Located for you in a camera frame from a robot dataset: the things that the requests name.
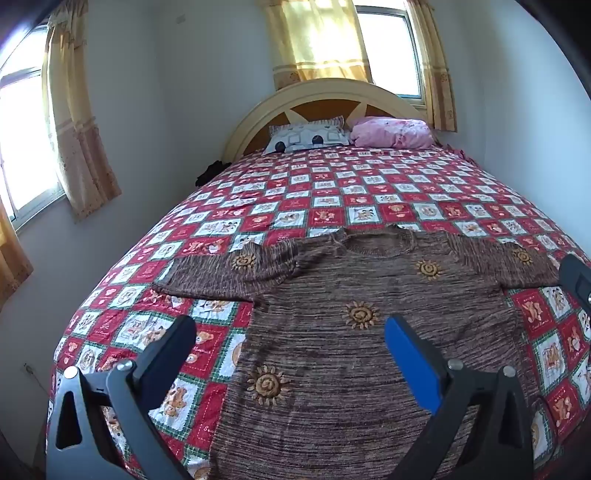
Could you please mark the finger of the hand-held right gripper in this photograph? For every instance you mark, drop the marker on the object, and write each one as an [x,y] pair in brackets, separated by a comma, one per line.
[576,277]

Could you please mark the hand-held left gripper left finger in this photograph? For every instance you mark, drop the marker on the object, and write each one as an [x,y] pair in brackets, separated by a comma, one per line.
[170,351]

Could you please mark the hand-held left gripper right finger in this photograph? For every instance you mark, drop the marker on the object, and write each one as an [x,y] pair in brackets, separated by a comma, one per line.
[412,361]

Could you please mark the brown knitted sweater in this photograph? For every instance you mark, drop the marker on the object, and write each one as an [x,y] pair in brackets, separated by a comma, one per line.
[323,300]

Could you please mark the orange-yellow curtain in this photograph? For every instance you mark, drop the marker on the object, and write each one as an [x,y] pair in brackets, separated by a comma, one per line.
[11,263]

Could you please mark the dark cloth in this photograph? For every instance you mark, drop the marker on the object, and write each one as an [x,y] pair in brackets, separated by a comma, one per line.
[211,173]

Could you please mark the red checked bear-print quilt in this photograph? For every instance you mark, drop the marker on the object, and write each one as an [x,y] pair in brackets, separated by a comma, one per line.
[323,184]

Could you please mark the pink pillow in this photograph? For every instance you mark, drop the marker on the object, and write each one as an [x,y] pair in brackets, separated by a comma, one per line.
[392,131]

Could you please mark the long beige curtain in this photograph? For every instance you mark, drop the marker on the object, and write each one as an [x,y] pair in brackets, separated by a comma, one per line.
[76,138]

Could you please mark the grey patterned pillow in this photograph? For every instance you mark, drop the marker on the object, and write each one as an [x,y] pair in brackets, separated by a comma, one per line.
[304,136]

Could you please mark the narrow beige curtain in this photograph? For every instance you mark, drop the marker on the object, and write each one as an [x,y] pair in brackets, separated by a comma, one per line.
[436,69]

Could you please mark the large side window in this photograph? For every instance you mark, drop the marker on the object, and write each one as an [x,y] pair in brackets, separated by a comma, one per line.
[25,138]

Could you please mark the cream arched bed headboard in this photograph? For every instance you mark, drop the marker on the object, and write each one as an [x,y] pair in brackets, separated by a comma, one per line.
[323,92]

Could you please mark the window behind headboard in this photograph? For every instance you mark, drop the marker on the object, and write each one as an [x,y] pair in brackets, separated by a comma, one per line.
[390,50]

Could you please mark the short yellow curtain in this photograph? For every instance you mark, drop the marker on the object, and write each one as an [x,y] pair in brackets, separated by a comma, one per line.
[318,41]

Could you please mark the wall socket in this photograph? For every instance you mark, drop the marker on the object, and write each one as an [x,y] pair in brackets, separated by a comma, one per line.
[28,369]

